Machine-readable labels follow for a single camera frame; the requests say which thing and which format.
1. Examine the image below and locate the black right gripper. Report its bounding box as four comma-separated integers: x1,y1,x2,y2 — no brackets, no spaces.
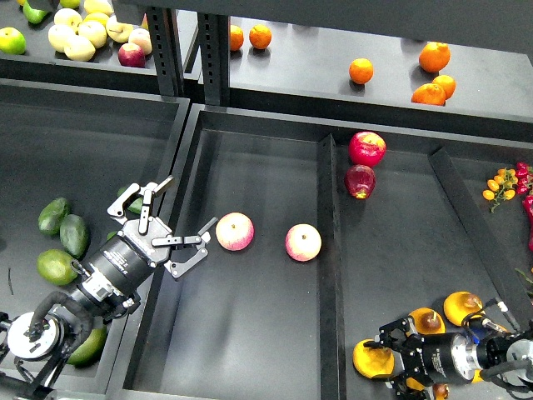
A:
364,317,475,400

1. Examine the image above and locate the dark avocado by bin edge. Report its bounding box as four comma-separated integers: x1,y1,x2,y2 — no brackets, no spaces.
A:
106,231,117,241

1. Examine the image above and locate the pale yellow pear right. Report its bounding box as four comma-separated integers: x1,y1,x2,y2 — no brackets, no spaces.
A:
106,15,134,43

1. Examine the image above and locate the green apple on shelf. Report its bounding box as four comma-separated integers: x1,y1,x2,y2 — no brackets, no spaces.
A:
0,27,27,55

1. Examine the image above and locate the black middle bin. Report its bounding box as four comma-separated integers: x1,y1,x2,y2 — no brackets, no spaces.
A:
129,106,532,399

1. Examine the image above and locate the yellow lemon on shelf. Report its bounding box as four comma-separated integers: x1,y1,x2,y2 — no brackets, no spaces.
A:
83,12,110,27

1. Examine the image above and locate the pink peach on shelf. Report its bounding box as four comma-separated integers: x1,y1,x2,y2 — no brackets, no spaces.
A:
128,27,152,56

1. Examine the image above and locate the black bin divider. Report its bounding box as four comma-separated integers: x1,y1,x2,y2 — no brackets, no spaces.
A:
316,135,346,399

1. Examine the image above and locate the bright red apple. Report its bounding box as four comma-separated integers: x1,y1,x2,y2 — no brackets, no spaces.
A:
348,131,386,168

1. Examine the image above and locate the pink apple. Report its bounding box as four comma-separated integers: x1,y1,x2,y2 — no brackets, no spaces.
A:
216,212,255,251
285,223,321,262

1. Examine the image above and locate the black shelf post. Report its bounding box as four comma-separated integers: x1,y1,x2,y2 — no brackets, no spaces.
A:
147,6,185,98
197,12,230,107

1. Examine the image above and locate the pink apple right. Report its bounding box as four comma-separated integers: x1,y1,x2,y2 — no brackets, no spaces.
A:
285,223,321,262

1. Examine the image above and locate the orange half hidden by post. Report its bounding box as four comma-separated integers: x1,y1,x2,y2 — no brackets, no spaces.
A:
229,24,244,52

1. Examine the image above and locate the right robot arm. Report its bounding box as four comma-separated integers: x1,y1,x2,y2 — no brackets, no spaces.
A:
352,292,532,399

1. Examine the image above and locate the black shelf post left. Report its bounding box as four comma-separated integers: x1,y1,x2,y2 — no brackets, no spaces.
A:
147,6,185,98

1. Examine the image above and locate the pale yellow pear front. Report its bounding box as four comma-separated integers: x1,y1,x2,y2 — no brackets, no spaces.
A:
63,35,96,62

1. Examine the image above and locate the black left bin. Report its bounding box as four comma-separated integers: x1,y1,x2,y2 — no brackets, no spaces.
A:
1,78,191,399

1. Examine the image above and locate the pale yellow pear left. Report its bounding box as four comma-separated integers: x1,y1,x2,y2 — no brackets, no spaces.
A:
47,24,76,53

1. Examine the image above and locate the dark avocado upright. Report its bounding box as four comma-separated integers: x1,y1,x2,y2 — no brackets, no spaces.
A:
59,214,89,258

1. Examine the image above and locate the pale yellow pear centre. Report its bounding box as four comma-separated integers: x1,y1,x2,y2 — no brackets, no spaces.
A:
78,21,107,49

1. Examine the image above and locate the red chili pepper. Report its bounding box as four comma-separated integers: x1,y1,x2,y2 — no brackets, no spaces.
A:
522,194,533,252

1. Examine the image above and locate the green avocado round left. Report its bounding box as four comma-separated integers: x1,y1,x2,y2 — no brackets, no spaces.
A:
37,248,78,286

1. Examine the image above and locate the black shelf post right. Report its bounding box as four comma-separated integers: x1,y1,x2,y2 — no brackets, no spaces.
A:
197,12,230,107

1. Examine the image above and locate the orange on shelf left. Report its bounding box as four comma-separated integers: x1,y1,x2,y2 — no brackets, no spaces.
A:
248,24,272,50

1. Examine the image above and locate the yellow pear with brown top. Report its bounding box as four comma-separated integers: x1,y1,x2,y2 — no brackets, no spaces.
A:
409,307,446,334

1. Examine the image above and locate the black bin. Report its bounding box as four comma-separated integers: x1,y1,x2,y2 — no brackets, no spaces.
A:
1,78,191,399
129,106,532,399

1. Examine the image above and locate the pink apple left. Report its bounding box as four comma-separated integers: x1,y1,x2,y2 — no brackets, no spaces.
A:
216,212,255,251

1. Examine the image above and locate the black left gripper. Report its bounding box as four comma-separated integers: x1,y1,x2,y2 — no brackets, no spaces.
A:
85,175,218,298

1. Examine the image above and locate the red cherry tomato bunch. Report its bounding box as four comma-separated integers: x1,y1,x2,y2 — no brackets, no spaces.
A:
516,162,533,195

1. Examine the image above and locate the red apple on shelf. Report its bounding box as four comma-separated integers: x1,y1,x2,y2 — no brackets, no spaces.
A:
117,42,146,68

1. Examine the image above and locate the dark red apple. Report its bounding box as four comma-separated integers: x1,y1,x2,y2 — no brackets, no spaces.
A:
344,164,376,200

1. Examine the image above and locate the orange cherry tomato bunch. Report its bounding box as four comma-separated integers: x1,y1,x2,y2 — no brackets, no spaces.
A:
482,168,518,213

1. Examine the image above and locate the dark avocado top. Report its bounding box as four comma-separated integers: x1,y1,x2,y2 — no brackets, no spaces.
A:
117,187,142,215

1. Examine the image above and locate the green pepper on shelf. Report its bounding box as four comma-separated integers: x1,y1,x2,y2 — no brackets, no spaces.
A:
22,1,50,25

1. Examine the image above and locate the green avocado bottom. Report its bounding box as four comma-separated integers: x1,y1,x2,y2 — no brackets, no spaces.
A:
67,327,107,368

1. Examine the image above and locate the dark avocado far left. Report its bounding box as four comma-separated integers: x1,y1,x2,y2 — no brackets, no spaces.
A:
37,197,71,236

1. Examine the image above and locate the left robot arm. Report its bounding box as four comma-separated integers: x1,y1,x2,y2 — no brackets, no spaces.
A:
1,177,217,399

